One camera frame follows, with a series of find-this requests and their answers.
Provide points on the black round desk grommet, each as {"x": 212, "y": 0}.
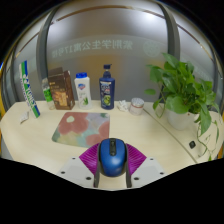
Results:
{"x": 192, "y": 144}

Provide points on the brown carton box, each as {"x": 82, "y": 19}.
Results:
{"x": 61, "y": 91}

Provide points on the clear bottle green label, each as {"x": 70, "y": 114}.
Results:
{"x": 48, "y": 95}

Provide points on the floral pastel mouse pad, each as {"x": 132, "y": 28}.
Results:
{"x": 76, "y": 128}

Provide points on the green plant in white pot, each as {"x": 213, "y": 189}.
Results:
{"x": 180, "y": 100}

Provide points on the white green shuttlecock tube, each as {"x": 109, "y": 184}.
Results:
{"x": 29, "y": 91}

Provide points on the crumpled white paper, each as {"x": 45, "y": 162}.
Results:
{"x": 123, "y": 106}

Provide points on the dark blue pump bottle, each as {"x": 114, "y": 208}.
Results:
{"x": 107, "y": 91}

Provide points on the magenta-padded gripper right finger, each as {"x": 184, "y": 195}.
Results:
{"x": 136, "y": 159}

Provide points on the white bottle blue cap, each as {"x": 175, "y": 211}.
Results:
{"x": 83, "y": 91}

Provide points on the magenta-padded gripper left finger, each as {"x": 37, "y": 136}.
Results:
{"x": 88, "y": 160}

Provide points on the blue computer mouse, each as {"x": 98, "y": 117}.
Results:
{"x": 112, "y": 160}

